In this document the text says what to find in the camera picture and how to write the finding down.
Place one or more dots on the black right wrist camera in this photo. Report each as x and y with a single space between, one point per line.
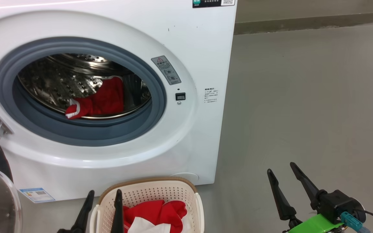
338 202

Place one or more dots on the round white drain cover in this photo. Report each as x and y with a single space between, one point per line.
186 177

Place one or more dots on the red garment white cuff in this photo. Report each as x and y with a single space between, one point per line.
108 97

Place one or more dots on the black sticker with QR code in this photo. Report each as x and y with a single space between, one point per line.
212 3

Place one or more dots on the red and white garment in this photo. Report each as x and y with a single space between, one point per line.
154 210

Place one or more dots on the steel washing machine drum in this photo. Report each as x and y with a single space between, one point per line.
53 84

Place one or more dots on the black door lock window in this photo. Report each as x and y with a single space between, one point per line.
180 96

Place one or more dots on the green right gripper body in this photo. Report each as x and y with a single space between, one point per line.
316 225

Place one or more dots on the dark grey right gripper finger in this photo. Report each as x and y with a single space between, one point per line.
306 186
280 200

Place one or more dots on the blue energy label sticker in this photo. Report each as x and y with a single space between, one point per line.
37 195

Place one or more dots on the cream perforated laundry basket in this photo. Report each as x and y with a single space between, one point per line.
160 192

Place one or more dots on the white front-load washing machine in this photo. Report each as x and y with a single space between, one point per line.
189 48

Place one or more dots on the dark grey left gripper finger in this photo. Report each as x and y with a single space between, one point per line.
118 216
83 216

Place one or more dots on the grey rubber door seal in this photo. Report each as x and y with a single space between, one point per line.
76 132

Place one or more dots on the small printed text label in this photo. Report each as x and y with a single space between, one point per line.
210 95

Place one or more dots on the grey warning label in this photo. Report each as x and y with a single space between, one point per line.
167 69

